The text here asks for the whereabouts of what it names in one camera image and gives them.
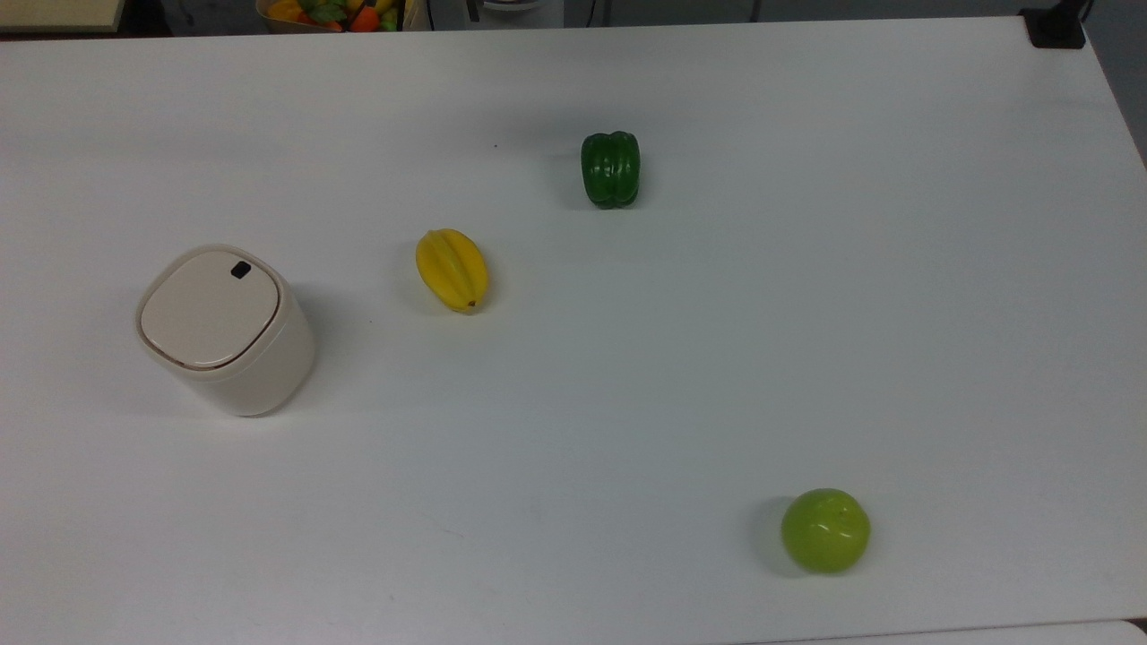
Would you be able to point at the cream garbage bin with lid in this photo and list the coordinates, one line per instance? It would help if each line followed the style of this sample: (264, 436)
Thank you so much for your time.
(215, 313)

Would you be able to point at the yellow toy starfruit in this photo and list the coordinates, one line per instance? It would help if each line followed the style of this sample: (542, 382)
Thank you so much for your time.
(452, 269)

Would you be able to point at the dark green toy bell pepper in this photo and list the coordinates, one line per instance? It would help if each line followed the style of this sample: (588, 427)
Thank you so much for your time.
(610, 170)

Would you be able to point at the light green toy apple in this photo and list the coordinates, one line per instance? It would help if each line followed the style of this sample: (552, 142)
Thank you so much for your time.
(824, 530)

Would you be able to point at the basket of toy fruit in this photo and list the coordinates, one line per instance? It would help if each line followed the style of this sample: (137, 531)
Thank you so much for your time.
(340, 16)

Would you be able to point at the light wooden board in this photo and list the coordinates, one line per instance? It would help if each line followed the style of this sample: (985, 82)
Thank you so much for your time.
(58, 13)

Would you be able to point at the black camera stand clamp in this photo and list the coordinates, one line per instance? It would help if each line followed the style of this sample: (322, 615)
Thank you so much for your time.
(1056, 27)

